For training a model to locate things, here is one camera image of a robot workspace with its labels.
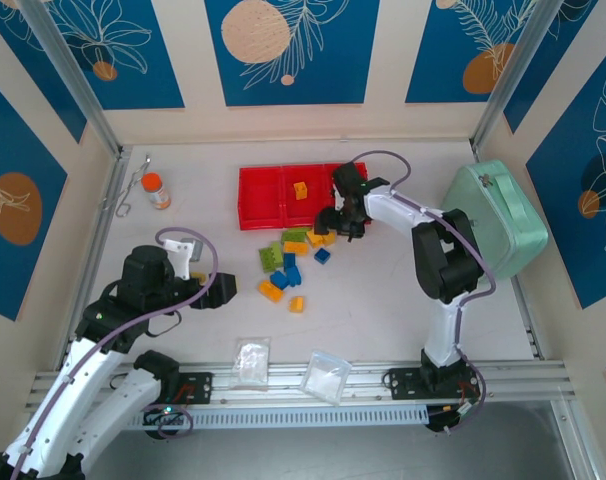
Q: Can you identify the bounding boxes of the large green lego brick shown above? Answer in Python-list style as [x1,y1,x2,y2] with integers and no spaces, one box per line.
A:
[257,241,286,274]

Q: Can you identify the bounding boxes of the clear plastic bag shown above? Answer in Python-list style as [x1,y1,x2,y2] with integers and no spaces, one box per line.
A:
[300,348,353,406]
[230,337,273,391]

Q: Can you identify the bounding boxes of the orange capped bottle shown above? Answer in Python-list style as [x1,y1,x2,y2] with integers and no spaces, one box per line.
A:
[141,172,173,211]

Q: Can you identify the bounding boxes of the metal tongs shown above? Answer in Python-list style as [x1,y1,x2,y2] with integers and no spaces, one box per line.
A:
[98,153,152,219]

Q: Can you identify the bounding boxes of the mint green zip case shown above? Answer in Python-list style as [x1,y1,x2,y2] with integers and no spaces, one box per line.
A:
[440,158,550,282]

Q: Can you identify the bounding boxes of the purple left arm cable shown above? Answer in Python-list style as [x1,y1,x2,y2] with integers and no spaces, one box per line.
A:
[5,227,220,480]

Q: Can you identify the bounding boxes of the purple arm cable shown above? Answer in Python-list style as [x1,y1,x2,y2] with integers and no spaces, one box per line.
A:
[5,227,220,480]
[350,149,497,436]

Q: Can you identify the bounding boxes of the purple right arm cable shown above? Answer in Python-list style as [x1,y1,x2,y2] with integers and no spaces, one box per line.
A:
[350,149,497,436]

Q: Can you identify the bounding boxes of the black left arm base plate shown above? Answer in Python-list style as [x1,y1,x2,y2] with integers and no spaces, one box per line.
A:
[172,370,215,405]

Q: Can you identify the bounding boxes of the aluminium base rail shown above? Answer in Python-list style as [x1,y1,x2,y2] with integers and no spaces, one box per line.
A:
[25,359,579,410]

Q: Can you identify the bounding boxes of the white slotted cable duct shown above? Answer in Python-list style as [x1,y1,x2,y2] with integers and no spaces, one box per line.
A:
[125,404,430,432]

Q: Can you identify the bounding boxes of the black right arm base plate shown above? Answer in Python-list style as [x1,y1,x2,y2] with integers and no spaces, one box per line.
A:
[385,367,484,401]

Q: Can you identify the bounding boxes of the aluminium frame post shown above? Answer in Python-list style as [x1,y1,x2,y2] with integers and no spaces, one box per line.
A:
[17,0,124,159]
[471,0,559,154]

